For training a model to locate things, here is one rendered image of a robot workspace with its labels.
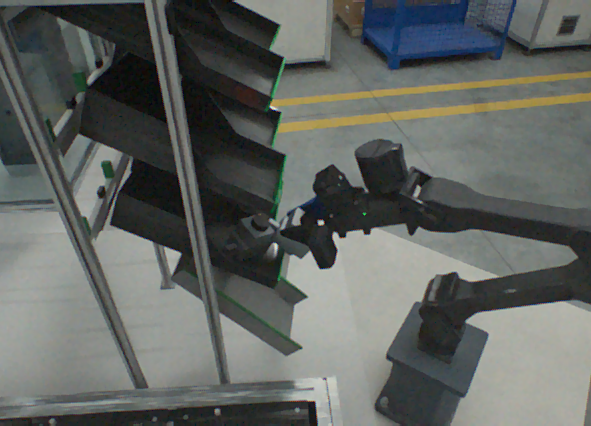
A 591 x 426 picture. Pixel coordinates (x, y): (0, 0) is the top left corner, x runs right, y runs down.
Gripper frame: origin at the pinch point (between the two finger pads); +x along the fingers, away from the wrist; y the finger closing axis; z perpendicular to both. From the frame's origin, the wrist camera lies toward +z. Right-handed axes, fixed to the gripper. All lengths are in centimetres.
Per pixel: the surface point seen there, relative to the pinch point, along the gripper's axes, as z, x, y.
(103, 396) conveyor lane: -16, 42, 23
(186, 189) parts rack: 17.2, 7.0, 12.3
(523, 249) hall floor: -155, -36, -151
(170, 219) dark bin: 11.7, 14.6, 10.2
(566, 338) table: -62, -39, -21
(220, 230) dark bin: 2.1, 14.5, 1.8
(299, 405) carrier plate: -29.3, 8.4, 16.0
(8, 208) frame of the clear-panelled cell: 2, 109, -28
